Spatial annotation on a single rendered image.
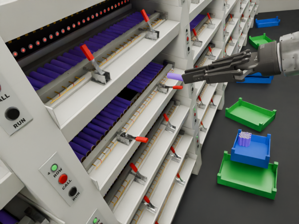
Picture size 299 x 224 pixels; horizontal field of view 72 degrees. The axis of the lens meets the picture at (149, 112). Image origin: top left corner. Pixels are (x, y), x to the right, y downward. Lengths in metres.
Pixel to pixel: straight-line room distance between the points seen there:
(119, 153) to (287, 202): 1.03
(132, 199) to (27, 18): 0.57
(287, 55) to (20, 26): 0.48
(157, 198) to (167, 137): 0.26
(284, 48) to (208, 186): 1.02
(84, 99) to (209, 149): 1.22
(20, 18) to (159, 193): 0.80
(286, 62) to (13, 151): 0.52
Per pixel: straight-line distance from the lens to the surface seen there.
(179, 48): 0.88
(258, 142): 1.62
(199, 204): 1.31
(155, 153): 0.81
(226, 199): 1.33
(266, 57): 0.52
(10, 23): 0.36
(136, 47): 0.63
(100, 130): 0.62
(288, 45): 0.51
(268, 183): 1.42
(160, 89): 0.76
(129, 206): 0.72
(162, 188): 0.96
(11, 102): 0.35
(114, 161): 0.57
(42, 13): 0.39
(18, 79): 0.35
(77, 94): 0.47
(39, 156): 0.39
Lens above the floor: 1.16
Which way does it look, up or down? 36 degrees down
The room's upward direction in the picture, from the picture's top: 15 degrees counter-clockwise
